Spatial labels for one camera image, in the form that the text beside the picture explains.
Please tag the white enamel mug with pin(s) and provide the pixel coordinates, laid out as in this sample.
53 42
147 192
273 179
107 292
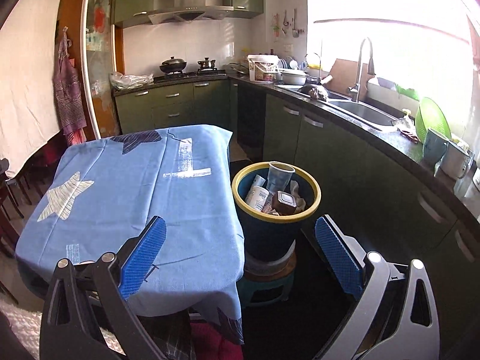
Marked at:
455 162

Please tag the red white carton box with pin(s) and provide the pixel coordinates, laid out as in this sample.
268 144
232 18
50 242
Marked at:
267 208

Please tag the steel pot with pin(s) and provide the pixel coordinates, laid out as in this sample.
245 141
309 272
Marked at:
207 64

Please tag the white pill bottle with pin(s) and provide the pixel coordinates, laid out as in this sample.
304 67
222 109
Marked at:
257 197

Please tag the blue star tablecloth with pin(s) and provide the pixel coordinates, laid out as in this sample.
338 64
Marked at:
105 192

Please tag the green kitchen cabinets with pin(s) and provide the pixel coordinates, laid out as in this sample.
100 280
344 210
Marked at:
374 183

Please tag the white plastic bucket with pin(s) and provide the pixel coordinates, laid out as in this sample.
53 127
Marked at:
262 68

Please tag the wooden cutting board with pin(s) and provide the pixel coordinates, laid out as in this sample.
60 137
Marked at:
344 76

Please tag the clear plastic cup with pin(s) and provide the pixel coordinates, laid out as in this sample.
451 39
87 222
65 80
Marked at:
279 176

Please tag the range hood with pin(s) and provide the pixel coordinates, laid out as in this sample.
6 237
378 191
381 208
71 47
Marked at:
171 11

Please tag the teal plastic stool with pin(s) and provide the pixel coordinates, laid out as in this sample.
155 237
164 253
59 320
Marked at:
264 293

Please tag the clear plastic bag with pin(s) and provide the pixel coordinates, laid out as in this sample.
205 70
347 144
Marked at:
121 81

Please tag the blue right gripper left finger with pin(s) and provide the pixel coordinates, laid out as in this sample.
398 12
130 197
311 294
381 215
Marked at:
138 255

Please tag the black wok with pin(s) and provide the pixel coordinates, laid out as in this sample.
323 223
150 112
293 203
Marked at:
173 65

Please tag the green plastic colander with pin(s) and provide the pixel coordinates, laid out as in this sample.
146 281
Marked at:
429 115

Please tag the chrome faucet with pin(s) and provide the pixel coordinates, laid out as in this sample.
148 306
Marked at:
355 90

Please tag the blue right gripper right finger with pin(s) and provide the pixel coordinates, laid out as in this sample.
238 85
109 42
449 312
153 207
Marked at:
346 267

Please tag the checkered apron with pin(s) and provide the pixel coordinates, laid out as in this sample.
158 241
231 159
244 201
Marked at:
67 93

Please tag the white toothpaste tube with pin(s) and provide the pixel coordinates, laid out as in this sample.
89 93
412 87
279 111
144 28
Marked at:
257 188

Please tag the steel sink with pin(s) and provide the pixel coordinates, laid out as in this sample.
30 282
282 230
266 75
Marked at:
365 113

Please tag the white cooking pot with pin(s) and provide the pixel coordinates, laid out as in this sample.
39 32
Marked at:
292 77

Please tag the blue yellow-rimmed trash bin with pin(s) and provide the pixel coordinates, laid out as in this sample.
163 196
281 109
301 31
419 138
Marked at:
268 237

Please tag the teal mug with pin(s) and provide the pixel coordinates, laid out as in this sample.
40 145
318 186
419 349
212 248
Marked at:
434 147

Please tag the glass door cabinet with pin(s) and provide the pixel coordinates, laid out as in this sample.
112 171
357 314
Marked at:
97 46

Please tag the white paper towel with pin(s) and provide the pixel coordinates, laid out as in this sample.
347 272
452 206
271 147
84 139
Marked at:
294 191

